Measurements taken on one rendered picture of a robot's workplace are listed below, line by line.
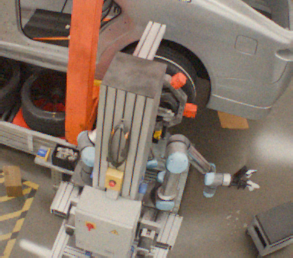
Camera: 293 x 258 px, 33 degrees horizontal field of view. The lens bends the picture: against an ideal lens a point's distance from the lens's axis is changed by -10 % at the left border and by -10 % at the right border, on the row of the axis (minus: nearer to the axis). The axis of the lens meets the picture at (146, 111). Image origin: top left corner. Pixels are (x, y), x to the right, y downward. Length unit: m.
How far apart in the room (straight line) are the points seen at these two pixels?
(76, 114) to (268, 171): 2.02
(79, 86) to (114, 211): 1.09
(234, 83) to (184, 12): 0.71
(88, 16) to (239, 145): 2.39
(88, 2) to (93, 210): 1.25
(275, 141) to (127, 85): 3.05
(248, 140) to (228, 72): 1.34
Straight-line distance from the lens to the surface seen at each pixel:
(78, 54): 3.49
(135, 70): 2.51
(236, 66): 3.94
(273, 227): 4.20
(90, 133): 3.48
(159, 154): 4.54
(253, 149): 5.12
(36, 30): 4.76
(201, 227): 4.44
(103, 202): 2.97
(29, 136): 4.40
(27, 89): 4.59
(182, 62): 4.02
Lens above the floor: 3.69
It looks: 46 degrees down
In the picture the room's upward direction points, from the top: 10 degrees clockwise
